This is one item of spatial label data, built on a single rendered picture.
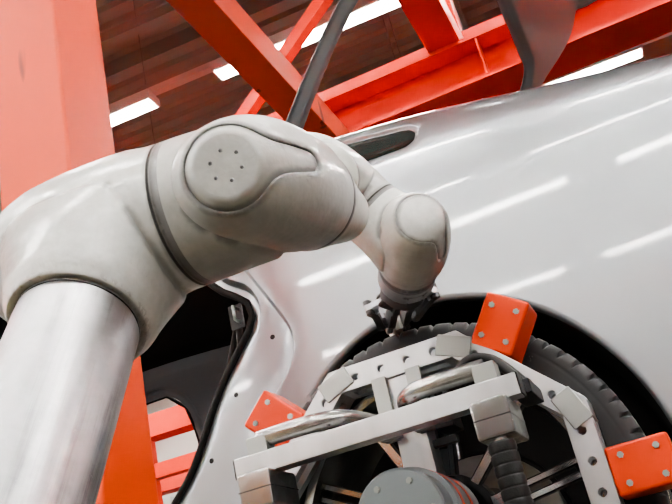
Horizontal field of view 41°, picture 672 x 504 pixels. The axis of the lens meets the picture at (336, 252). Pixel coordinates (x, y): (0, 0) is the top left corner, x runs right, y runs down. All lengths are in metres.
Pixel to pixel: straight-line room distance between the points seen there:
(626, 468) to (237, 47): 2.15
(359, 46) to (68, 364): 11.09
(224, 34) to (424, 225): 1.93
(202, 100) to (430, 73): 7.76
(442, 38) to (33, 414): 3.90
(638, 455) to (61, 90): 1.20
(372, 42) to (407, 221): 10.48
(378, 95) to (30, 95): 2.93
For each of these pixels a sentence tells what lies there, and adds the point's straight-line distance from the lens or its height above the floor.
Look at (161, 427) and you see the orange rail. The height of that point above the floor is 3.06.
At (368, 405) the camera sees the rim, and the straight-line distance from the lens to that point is 1.56.
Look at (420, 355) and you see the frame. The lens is 1.45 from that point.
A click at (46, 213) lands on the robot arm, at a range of 0.78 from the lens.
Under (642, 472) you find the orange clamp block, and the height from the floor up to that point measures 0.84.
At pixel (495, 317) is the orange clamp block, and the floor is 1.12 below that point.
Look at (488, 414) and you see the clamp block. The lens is 1.17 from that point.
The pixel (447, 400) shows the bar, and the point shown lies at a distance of 1.22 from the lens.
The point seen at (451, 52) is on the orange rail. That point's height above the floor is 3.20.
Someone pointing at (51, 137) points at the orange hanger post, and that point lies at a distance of 1.77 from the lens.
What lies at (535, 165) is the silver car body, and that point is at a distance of 1.90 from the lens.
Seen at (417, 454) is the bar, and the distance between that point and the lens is 1.43.
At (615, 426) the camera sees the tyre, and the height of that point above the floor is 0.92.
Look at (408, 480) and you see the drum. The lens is 1.27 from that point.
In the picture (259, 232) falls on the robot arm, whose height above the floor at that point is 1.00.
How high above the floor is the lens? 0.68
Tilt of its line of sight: 24 degrees up
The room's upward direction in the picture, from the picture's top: 13 degrees counter-clockwise
